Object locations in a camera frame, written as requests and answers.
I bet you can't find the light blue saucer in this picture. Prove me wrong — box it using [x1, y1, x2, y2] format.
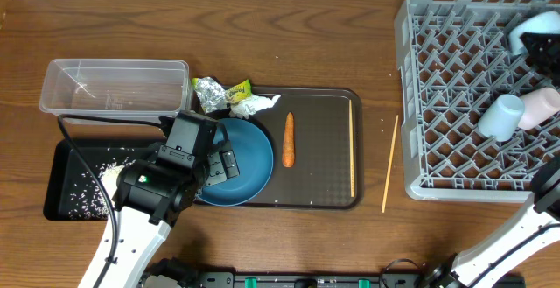
[508, 11, 559, 56]

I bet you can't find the dark blue plate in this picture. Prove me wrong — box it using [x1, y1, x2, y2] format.
[198, 118, 274, 207]

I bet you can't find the pale pink cup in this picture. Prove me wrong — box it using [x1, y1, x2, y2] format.
[518, 88, 559, 130]

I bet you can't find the orange carrot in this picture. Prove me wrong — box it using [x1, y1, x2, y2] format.
[282, 112, 295, 168]

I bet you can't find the light blue cup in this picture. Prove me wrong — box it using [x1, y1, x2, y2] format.
[478, 95, 525, 142]

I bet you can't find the pile of white rice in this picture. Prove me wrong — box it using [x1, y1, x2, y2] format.
[59, 147, 141, 221]

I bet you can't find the wooden chopstick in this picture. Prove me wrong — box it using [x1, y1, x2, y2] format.
[348, 100, 355, 198]
[381, 115, 399, 214]

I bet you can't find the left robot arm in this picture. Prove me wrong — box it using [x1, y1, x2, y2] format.
[79, 141, 232, 287]

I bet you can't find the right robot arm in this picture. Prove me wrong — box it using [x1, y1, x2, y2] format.
[416, 32, 559, 287]

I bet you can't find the grey dishwasher rack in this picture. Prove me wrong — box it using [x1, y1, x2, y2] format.
[395, 0, 559, 203]

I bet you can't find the crumpled white tissue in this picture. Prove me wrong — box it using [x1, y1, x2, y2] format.
[229, 95, 281, 119]

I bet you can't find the crumpled foil snack wrapper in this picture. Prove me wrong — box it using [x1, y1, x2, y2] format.
[192, 77, 252, 113]

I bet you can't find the clear plastic bin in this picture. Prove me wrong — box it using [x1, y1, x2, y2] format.
[38, 59, 194, 123]

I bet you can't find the dark brown serving tray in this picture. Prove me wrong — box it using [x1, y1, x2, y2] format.
[212, 87, 363, 210]

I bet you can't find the black plastic tray bin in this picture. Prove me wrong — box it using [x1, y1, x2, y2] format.
[43, 138, 186, 221]

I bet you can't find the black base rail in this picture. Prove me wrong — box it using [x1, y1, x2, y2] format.
[139, 259, 421, 288]

